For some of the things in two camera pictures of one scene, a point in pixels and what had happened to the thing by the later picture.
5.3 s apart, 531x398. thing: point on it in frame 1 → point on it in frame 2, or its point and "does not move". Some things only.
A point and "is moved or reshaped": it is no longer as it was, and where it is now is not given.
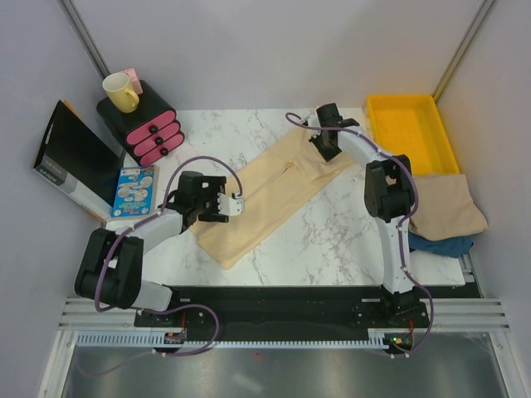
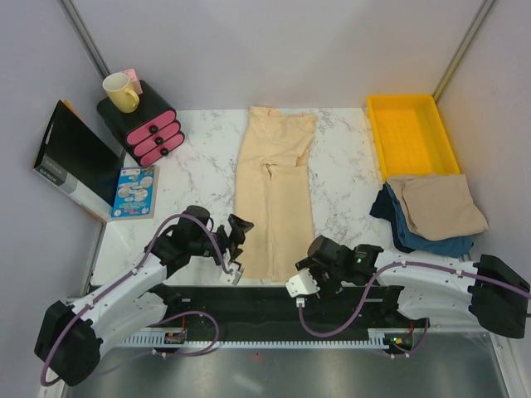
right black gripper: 326,155 → 325,290
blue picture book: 136,192 does not move
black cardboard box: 79,162 does not move
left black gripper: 216,185 → 236,235
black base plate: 287,308 does not move
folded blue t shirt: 454,247 does not move
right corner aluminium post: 462,49 does not move
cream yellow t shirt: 272,189 is moved or reshaped
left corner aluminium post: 85,36 does not move
